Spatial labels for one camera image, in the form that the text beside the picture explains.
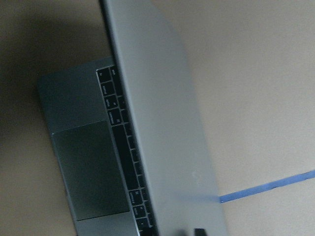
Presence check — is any grey laptop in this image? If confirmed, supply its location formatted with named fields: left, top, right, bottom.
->
left=37, top=0, right=228, bottom=236

